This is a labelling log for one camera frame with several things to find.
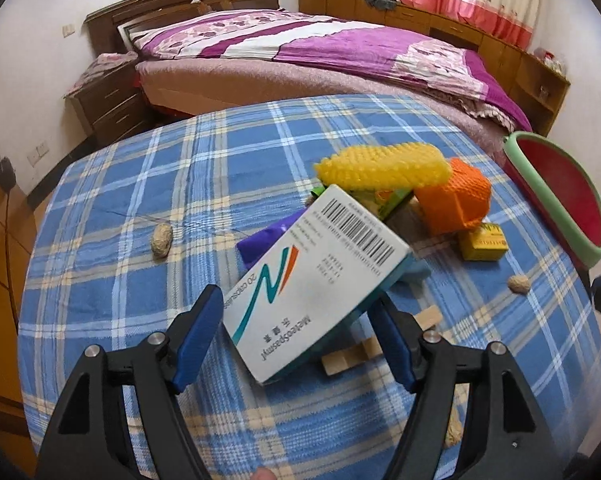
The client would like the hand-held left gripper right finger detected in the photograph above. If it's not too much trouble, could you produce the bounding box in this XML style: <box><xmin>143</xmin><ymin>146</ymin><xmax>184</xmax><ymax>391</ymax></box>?
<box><xmin>369</xmin><ymin>296</ymin><xmax>566</xmax><ymax>480</ymax></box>

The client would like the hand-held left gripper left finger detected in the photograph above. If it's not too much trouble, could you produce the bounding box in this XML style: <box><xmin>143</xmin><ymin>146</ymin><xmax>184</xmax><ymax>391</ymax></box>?
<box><xmin>35</xmin><ymin>284</ymin><xmax>224</xmax><ymax>480</ymax></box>

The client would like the white teal medicine box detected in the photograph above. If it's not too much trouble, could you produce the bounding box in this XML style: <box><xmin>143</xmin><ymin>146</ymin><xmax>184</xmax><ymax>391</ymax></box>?
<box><xmin>222</xmin><ymin>184</ymin><xmax>414</xmax><ymax>387</ymax></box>

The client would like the green rimmed red bin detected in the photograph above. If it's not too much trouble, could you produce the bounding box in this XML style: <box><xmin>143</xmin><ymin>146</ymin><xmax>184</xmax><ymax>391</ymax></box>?
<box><xmin>503</xmin><ymin>131</ymin><xmax>601</xmax><ymax>270</ymax></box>

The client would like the blue plaid blanket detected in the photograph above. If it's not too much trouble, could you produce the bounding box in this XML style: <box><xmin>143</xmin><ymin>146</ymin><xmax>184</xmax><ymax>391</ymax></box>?
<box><xmin>18</xmin><ymin>92</ymin><xmax>601</xmax><ymax>480</ymax></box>

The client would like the purple wrapper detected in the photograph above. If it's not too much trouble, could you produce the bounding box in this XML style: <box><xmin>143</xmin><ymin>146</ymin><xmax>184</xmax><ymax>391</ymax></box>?
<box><xmin>236</xmin><ymin>210</ymin><xmax>309</xmax><ymax>273</ymax></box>

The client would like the small yellow carton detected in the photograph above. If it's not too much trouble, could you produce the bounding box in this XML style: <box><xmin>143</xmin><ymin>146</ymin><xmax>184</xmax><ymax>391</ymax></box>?
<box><xmin>458</xmin><ymin>222</ymin><xmax>509</xmax><ymax>262</ymax></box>

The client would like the green carton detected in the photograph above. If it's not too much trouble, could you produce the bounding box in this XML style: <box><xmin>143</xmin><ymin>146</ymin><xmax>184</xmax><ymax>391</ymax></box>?
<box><xmin>311</xmin><ymin>185</ymin><xmax>414</xmax><ymax>223</ymax></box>

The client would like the yellow foam net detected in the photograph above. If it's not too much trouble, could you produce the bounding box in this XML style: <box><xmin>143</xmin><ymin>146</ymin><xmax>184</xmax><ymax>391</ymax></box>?
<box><xmin>315</xmin><ymin>142</ymin><xmax>452</xmax><ymax>192</ymax></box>

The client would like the wooden wardrobe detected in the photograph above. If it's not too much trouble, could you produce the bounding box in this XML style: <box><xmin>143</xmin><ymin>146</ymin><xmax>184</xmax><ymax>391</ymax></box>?
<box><xmin>0</xmin><ymin>110</ymin><xmax>44</xmax><ymax>471</ymax></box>

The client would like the wooden nightstand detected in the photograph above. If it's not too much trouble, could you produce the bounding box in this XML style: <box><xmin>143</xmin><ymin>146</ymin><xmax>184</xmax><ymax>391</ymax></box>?
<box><xmin>63</xmin><ymin>52</ymin><xmax>156</xmax><ymax>147</ymax></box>

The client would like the mauve bedspread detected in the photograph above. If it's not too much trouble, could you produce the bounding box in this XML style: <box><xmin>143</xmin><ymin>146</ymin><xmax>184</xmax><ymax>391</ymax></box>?
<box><xmin>135</xmin><ymin>60</ymin><xmax>534</xmax><ymax>136</ymax></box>

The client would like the pink floral cloth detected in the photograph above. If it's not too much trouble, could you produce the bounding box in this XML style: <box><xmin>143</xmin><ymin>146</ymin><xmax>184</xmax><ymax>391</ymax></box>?
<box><xmin>63</xmin><ymin>51</ymin><xmax>138</xmax><ymax>98</ymax></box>

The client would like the purple floral duvet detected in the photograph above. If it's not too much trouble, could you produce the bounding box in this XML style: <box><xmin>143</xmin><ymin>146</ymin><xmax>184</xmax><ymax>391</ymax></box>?
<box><xmin>130</xmin><ymin>9</ymin><xmax>506</xmax><ymax>106</ymax></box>

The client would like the low wooden cabinet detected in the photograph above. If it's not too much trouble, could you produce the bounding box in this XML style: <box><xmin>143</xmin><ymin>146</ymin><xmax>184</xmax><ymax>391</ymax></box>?
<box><xmin>298</xmin><ymin>0</ymin><xmax>571</xmax><ymax>137</ymax></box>

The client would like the black cable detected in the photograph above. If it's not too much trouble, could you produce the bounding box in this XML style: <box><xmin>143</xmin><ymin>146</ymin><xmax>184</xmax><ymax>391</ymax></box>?
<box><xmin>0</xmin><ymin>185</ymin><xmax>21</xmax><ymax>331</ymax></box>

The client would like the wall socket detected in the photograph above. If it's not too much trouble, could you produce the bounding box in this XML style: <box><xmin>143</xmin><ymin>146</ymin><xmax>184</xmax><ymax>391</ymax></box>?
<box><xmin>28</xmin><ymin>141</ymin><xmax>51</xmax><ymax>167</ymax></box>

